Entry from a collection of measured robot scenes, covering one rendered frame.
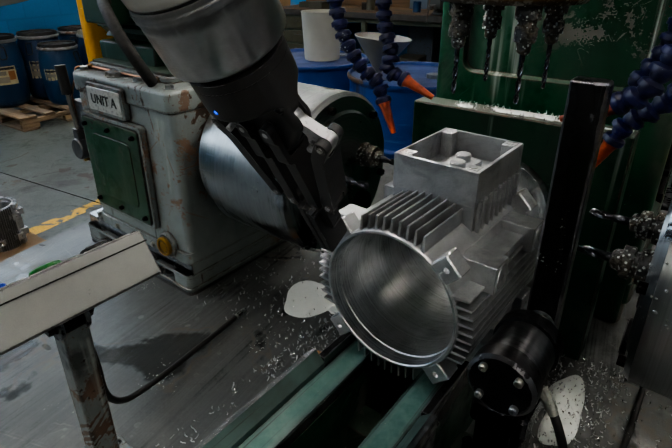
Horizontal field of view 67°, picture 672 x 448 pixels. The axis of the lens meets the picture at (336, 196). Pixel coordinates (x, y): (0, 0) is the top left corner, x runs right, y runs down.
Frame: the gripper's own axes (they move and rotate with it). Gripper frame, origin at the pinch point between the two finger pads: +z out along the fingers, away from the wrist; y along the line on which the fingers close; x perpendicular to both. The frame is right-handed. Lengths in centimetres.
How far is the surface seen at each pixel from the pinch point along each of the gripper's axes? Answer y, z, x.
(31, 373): 40, 18, 30
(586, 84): -19.5, -7.9, -15.0
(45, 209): 274, 134, -11
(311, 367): 0.4, 14.4, 10.6
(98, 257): 15.3, -5.5, 14.7
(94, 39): 71, 1, -20
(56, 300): 14.2, -6.5, 19.8
